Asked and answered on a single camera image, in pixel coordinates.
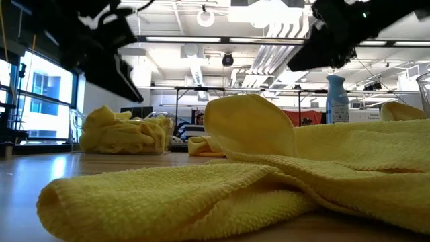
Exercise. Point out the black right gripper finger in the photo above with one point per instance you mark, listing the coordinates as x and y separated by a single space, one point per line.
312 58

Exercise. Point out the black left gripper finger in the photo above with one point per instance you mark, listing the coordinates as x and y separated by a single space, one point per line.
114 79

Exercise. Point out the orange microfiber towel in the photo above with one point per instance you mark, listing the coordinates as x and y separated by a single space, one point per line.
208 155

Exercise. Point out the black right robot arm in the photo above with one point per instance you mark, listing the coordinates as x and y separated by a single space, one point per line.
413 6

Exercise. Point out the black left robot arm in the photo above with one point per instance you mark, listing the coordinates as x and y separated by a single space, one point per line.
67 10

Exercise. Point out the black background monitor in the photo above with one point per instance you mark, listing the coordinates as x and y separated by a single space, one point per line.
136 112

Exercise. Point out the blue spray bottle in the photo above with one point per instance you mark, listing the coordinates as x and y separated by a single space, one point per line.
337 101

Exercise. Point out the red background bin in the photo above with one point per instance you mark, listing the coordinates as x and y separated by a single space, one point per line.
299 117

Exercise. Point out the white labelled box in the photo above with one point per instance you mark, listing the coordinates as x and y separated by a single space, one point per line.
364 115

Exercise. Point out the black ceiling spotlight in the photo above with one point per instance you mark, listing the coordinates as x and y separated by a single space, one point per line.
227 60

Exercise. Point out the person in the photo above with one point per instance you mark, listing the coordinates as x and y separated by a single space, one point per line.
200 118

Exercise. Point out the dark window frame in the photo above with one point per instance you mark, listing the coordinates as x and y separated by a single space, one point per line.
74 94

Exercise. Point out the black aluminium table frame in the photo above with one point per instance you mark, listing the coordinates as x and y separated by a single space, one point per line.
47 149

